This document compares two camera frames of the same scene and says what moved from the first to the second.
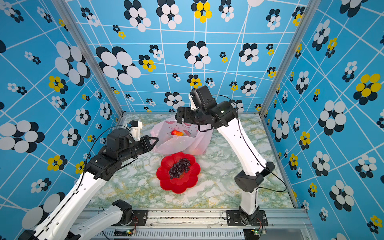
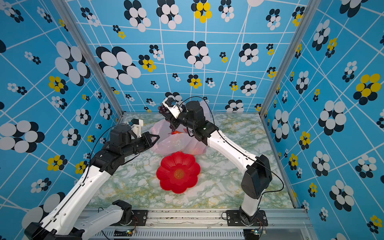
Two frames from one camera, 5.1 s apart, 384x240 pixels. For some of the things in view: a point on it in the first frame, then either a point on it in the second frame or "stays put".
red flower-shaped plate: [180, 184] stays put
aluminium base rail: [295, 224] stays put
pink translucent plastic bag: [176, 138] stays put
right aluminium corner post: [311, 9] stays put
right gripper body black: [192, 116] → [176, 122]
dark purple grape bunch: [179, 168] → [162, 109]
